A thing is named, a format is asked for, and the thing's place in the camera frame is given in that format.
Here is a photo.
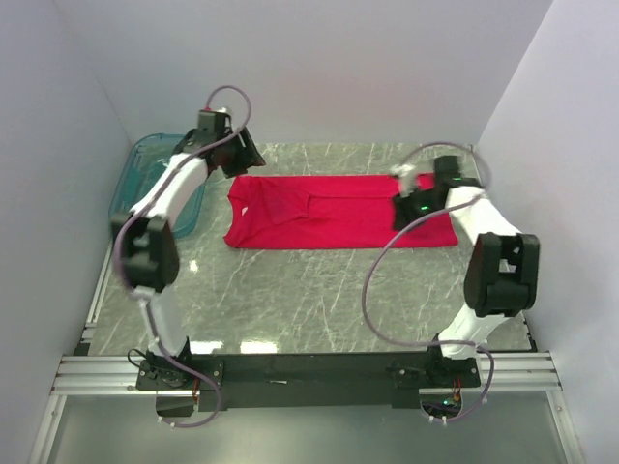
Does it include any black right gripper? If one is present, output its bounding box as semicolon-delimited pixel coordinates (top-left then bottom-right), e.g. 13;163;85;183
388;182;442;234

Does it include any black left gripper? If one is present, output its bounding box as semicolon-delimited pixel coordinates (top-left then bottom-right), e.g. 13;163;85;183
217;125;266;179

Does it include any red t-shirt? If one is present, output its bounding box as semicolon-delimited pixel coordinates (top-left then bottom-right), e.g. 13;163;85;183
222;173;459;250

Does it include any teal transparent plastic bin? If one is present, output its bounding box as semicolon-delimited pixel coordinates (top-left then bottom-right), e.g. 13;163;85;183
108;133;205;239

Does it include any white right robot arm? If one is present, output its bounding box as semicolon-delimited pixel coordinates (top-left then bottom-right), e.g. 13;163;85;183
391;156;541;386

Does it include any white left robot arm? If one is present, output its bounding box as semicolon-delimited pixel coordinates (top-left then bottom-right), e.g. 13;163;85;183
110;107;266;389

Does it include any black base beam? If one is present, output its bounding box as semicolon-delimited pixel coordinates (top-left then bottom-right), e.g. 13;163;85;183
136;349;481;412

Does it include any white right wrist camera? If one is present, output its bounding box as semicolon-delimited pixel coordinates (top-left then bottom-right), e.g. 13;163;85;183
390;163;417;197

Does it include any aluminium frame rail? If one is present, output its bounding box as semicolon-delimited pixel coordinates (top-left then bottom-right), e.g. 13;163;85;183
28;231;204;464

